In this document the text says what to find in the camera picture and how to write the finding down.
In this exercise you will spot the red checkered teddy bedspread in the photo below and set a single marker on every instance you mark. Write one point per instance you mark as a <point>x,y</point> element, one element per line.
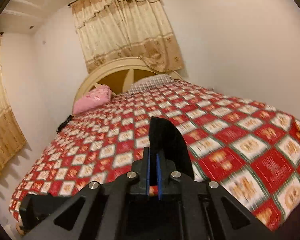
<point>250,147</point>

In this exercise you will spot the pink folded blanket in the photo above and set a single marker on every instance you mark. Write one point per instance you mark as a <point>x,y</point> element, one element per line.
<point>95,98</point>

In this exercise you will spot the striped pillow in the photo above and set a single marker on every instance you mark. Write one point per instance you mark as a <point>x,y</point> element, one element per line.
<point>148,83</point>

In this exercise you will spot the dark clothes beside bed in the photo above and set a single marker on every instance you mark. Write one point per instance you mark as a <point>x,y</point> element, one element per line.
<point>64,124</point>

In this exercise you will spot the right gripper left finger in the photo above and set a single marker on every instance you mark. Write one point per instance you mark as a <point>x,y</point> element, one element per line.
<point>95,212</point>

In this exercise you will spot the black pants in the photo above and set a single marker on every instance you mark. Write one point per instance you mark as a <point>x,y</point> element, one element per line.
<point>165,137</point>

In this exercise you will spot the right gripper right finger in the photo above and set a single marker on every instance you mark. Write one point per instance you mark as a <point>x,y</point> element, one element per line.
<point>205,210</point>

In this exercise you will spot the cream wooden headboard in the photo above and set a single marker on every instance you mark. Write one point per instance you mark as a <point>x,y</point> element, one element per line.
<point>118,75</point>

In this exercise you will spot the beige curtain left wall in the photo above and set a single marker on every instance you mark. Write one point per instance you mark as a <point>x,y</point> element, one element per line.
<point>2,109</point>

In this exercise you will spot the beige curtain behind bed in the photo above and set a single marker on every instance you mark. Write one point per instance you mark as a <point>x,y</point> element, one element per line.
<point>113,29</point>

